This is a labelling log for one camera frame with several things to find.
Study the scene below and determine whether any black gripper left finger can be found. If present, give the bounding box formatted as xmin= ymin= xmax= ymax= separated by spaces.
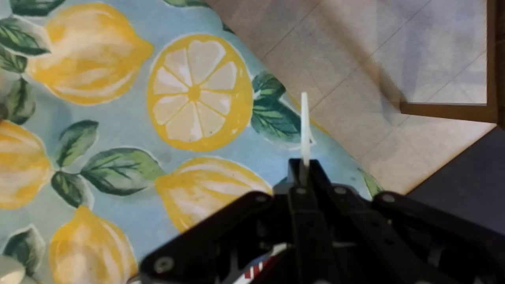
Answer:
xmin=137 ymin=158 xmax=337 ymax=284

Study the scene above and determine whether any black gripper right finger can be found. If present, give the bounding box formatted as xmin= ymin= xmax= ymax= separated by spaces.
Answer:
xmin=306 ymin=159 xmax=505 ymax=284

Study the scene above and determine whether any white plastic knife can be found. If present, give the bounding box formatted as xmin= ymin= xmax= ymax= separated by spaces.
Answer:
xmin=298 ymin=91 xmax=317 ymax=172

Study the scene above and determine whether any dark floor rug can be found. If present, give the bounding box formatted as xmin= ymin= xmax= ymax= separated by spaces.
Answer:
xmin=407 ymin=123 xmax=505 ymax=238

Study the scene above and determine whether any wooden lattice back chair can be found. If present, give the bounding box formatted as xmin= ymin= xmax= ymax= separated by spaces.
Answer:
xmin=397 ymin=0 xmax=500 ymax=123

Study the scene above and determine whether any lemon print tablecloth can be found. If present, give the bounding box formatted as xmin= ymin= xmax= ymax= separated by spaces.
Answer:
xmin=0 ymin=0 xmax=384 ymax=284

